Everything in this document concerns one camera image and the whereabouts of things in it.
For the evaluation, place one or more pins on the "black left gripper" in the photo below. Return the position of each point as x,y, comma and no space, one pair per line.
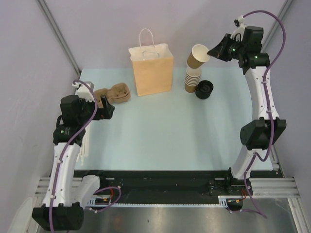
105,112

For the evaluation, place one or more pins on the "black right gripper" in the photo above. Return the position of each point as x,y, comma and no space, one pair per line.
219,51

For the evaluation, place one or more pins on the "brown paper coffee cup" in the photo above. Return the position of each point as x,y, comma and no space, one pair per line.
198,56

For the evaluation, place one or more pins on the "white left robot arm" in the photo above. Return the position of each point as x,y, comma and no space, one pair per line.
63,207

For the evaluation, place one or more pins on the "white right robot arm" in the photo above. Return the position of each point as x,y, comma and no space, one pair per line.
258,136

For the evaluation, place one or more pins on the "brown cardboard cup carrier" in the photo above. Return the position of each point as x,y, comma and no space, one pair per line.
118,93

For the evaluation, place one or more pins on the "stack of brown paper cups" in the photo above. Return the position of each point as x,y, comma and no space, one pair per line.
192,79

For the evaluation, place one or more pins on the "stack of black cup lids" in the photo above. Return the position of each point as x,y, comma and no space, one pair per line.
204,89

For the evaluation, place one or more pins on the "white wrapped straws bundle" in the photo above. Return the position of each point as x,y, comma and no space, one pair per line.
84,150

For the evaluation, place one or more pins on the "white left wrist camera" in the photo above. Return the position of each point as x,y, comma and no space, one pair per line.
83,92

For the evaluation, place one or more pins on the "brown paper bag white handles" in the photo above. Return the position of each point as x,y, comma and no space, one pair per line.
152,67

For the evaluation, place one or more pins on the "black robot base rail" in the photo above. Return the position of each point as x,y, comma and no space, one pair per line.
168,187

